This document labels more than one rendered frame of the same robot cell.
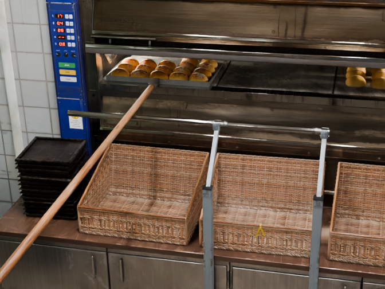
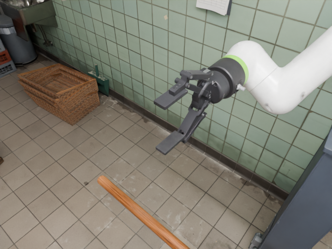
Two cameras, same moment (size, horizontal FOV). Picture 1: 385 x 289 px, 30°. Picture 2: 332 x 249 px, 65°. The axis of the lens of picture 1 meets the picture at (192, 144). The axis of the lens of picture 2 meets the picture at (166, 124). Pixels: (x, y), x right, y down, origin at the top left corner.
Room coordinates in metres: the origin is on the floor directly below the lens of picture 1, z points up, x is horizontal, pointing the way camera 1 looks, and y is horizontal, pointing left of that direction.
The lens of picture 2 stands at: (2.13, 0.30, 1.88)
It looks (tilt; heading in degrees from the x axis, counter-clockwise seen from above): 45 degrees down; 116
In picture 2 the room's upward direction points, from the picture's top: straight up
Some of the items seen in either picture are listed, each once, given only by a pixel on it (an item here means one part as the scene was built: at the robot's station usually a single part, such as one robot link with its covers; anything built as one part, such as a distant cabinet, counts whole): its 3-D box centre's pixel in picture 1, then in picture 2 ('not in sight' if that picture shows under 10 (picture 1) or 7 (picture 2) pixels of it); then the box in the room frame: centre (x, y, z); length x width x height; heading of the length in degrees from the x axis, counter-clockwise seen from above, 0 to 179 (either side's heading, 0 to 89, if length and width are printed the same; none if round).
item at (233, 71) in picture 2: not in sight; (224, 79); (2.02, 0.87, 1.49); 0.12 x 0.06 x 0.09; 165
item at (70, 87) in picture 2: not in sight; (59, 83); (0.22, 1.75, 0.32); 0.56 x 0.49 x 0.28; 174
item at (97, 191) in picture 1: (145, 191); not in sight; (3.17, 0.24, 0.72); 0.56 x 0.49 x 0.28; 75
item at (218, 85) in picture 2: not in sight; (206, 92); (1.99, 0.79, 1.49); 0.09 x 0.07 x 0.08; 75
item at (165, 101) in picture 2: not in sight; (171, 96); (1.96, 0.67, 1.56); 0.07 x 0.03 x 0.01; 75
